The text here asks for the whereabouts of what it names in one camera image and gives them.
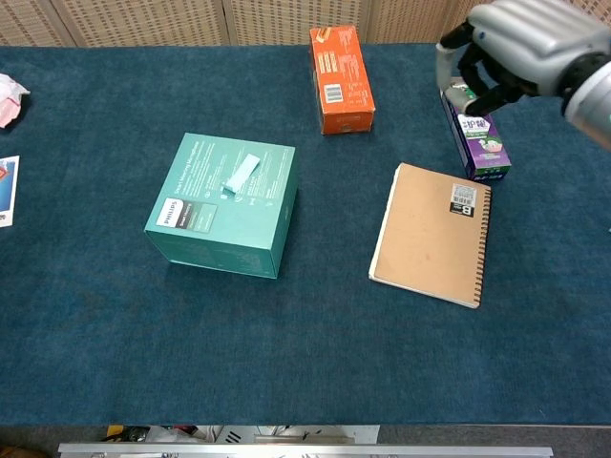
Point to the purple cardboard box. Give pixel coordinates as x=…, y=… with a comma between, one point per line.
x=484, y=148

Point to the orange cardboard box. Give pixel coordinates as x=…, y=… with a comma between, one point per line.
x=343, y=71

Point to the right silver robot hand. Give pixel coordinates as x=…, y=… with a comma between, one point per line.
x=520, y=43

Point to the small light blue strip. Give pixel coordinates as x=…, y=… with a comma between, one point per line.
x=242, y=172

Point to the white base panel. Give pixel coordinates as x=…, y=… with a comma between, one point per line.
x=334, y=433

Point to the green Philips box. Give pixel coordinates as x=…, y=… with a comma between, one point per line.
x=210, y=229

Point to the blue felt table cover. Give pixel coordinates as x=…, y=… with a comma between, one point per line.
x=286, y=343

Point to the crumpled pink white wrapper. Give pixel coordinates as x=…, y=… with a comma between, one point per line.
x=10, y=97

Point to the woven folding screen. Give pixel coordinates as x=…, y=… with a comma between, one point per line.
x=143, y=21

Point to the aluminium profile rail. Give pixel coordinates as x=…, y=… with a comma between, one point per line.
x=305, y=451

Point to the blue white printed card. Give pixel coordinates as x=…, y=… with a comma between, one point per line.
x=7, y=191

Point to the brown spiral notebook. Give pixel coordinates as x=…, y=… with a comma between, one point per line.
x=420, y=238

